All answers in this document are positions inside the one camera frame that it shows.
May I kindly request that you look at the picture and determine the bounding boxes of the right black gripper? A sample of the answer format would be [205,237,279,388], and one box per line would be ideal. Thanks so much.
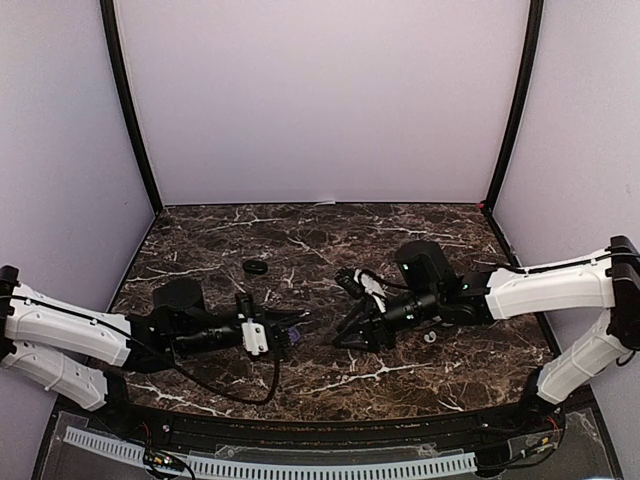
[333,285,442,353]

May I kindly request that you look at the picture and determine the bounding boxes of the right black frame post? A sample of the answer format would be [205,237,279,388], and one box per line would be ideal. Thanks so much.
[483,0,544,212]

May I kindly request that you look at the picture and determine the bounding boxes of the black frame post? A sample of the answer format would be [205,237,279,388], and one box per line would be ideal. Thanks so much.
[483,0,544,212]
[99,0,164,216]

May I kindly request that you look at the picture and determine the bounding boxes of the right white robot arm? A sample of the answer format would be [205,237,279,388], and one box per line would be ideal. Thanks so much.
[332,236,639,434]

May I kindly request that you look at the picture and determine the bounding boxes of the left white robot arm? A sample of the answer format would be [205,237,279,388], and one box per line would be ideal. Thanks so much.
[1,265,308,436]

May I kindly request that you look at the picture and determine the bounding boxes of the left black frame post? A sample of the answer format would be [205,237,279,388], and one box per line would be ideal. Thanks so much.
[99,0,164,216]

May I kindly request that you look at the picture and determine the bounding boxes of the purple charging case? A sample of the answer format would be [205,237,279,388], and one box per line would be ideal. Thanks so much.
[287,328,301,345]

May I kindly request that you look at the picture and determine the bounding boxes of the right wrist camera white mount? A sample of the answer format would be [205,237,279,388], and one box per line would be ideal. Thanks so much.
[334,268,388,316]

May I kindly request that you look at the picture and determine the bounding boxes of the black earbud charging case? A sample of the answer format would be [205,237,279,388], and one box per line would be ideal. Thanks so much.
[242,259,269,275]

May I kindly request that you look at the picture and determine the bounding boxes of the white slotted cable duct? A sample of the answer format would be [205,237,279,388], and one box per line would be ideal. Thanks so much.
[63,427,477,479]

